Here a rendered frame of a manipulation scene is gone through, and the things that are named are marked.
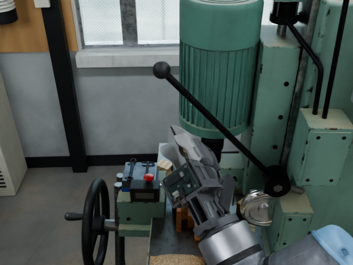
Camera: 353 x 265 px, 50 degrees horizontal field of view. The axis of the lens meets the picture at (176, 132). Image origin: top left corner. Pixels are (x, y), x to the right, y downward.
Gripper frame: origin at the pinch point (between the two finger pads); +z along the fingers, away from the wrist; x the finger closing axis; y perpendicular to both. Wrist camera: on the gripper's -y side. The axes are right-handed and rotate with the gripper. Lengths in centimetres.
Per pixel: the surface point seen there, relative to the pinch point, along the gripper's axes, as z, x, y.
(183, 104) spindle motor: 11.1, 2.0, -14.0
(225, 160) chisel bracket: 0.0, 6.9, -33.6
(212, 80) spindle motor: 8.8, -8.4, -9.6
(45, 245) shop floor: 33, 144, -83
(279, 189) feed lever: -15.0, -4.1, -25.8
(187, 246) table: -15.2, 25.7, -27.9
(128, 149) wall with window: 78, 108, -143
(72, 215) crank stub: 6, 48, -15
